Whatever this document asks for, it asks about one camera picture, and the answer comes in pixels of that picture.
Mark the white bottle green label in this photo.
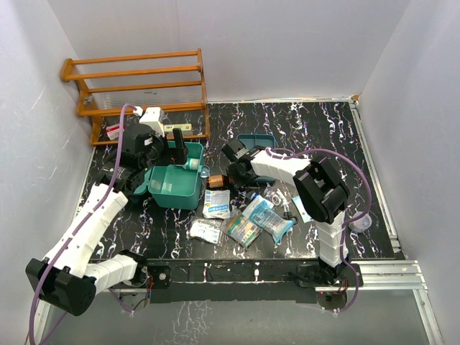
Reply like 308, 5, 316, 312
182, 158, 201, 170

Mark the brown glass medicine bottle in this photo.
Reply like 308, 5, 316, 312
206, 174, 231, 190

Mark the teal medicine kit box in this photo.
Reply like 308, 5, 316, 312
134, 142, 209, 210

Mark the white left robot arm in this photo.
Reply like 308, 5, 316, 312
25, 124, 188, 316

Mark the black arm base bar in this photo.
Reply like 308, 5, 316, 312
107, 257, 364, 306

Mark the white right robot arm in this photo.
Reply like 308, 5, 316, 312
222, 139, 350, 285

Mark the cream medicine box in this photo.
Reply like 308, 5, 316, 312
164, 124, 193, 137

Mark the red white medicine box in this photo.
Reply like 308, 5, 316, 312
106, 124, 120, 141

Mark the blue cap small bottle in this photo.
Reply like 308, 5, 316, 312
246, 191, 259, 201

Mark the white blue sachet pack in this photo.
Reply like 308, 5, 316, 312
202, 189, 231, 219

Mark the dark blue divided tray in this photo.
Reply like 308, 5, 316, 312
236, 134, 276, 186

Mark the light blue ice pack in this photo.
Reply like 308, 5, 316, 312
242, 195, 294, 244

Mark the green blue bandage packet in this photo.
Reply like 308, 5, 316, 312
221, 213, 262, 249

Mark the white gauze packet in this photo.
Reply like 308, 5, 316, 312
189, 218, 222, 246

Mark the blue white card packet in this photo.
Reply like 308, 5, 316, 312
292, 195, 312, 223

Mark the wooden shelf rack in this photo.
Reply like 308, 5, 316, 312
60, 48, 210, 146

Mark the clear plastic measuring cup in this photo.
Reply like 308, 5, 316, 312
349, 213, 372, 234

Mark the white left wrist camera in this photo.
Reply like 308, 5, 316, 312
139, 107, 165, 137

